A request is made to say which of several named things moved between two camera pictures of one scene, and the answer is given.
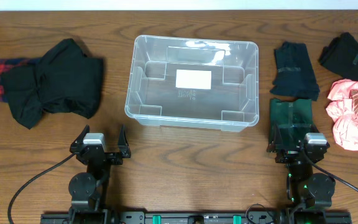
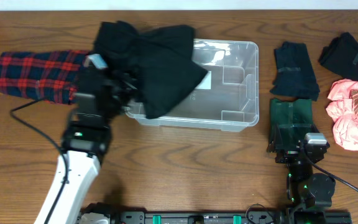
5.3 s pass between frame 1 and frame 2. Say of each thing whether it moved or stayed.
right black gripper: stayed
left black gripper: moved
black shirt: moved
